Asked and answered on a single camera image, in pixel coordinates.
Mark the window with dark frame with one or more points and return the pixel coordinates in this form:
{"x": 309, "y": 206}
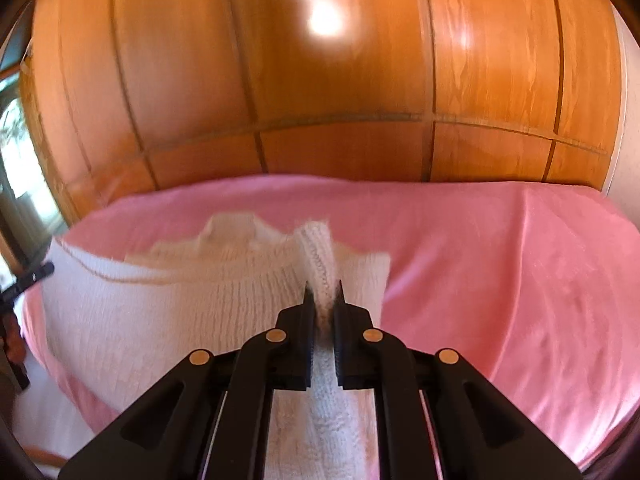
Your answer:
{"x": 22, "y": 160}

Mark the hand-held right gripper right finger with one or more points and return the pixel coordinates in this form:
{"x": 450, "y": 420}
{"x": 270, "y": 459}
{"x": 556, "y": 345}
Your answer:
{"x": 339, "y": 340}

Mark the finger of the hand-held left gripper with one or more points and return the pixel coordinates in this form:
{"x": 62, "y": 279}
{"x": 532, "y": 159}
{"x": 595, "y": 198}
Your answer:
{"x": 32, "y": 275}

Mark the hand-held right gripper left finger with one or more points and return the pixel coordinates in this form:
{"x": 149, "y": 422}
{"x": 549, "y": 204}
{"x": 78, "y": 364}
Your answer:
{"x": 309, "y": 332}

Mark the wooden wardrobe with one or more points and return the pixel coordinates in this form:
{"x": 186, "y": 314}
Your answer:
{"x": 325, "y": 85}

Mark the light knit sweater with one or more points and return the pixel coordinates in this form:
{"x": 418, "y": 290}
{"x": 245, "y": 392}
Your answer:
{"x": 175, "y": 320}

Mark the pink bed blanket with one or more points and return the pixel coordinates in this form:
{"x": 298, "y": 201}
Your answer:
{"x": 500, "y": 260}

